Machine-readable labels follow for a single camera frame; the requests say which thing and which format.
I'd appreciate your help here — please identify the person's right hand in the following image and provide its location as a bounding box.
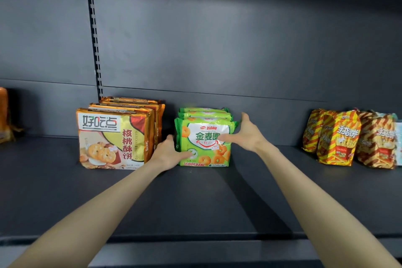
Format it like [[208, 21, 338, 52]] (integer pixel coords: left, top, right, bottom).
[[218, 112, 271, 154]]

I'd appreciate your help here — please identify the person's left hand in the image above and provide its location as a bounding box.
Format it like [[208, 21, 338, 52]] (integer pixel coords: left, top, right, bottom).
[[150, 134, 194, 173]]

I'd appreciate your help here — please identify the green ring biscuit packet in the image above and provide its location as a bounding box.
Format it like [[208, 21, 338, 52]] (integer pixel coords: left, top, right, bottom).
[[174, 117, 240, 167], [178, 111, 234, 122], [179, 107, 230, 114]]

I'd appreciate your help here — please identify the person's right forearm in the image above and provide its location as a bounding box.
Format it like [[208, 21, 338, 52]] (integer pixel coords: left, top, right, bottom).
[[257, 145, 402, 268]]

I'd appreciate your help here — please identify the person's left forearm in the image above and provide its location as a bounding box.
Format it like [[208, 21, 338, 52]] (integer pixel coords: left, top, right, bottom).
[[9, 161, 164, 268]]

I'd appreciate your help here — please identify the orange walnut cookie packet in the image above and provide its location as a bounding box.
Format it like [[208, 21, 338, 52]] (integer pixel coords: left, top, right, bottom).
[[76, 108, 155, 170], [99, 96, 166, 146], [89, 103, 157, 152]]

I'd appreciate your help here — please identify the dark grey metal shelf board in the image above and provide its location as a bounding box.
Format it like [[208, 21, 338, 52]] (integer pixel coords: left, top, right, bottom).
[[0, 134, 402, 245]]

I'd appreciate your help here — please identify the red yellow striped snack packet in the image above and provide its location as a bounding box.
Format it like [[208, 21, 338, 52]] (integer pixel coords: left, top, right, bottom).
[[302, 108, 328, 153], [356, 111, 398, 170], [316, 110, 362, 166]]

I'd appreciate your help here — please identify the slotted metal shelf upright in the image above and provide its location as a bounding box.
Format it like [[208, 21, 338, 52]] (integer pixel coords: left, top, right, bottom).
[[86, 0, 104, 101]]

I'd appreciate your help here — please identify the light blue snack packet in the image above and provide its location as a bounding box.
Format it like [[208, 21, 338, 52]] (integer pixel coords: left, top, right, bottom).
[[393, 113, 402, 166]]

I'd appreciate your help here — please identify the orange snack packet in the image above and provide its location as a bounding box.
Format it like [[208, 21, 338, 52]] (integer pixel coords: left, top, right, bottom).
[[0, 87, 16, 145]]

